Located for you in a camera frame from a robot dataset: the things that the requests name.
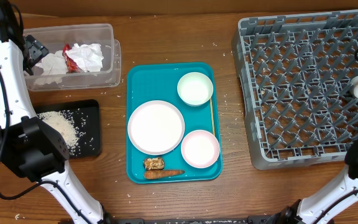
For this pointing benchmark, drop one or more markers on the carrot piece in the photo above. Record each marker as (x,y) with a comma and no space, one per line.
(159,174)

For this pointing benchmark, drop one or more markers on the rice pile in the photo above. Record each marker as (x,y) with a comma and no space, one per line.
(76,129)

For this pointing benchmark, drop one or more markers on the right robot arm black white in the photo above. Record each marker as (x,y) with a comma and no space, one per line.
(336,196)

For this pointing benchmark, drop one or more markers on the teal serving tray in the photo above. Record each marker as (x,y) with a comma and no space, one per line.
(159,82)

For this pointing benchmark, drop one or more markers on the grey dishwasher rack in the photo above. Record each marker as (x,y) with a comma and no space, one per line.
(295,72)

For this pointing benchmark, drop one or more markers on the small pink-rimmed white plate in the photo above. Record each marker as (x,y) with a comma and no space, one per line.
(200,149)

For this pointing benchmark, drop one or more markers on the large white plate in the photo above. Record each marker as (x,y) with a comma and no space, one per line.
(156,127)

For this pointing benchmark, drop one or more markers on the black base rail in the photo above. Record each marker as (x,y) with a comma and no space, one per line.
(254,219)

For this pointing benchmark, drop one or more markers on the clear plastic bin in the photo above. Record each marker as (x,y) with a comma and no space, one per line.
(55,38)

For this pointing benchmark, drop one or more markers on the red snack wrapper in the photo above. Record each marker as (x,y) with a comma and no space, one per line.
(71,65)

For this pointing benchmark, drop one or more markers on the brown food chunk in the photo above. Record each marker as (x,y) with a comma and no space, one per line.
(156,163)

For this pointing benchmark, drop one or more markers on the white napkin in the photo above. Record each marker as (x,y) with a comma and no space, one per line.
(88,57)
(52,65)

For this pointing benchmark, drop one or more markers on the black rectangular tray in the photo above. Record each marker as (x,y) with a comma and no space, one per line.
(90,107)

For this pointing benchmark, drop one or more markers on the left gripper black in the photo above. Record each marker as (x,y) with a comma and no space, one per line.
(37,51)

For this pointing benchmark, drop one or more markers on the light green bowl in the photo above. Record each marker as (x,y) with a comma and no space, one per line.
(195,88)

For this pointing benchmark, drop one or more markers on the wooden chopstick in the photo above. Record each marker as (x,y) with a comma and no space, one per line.
(212,116)

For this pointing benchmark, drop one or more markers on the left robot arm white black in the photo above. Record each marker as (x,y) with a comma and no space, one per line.
(29,147)

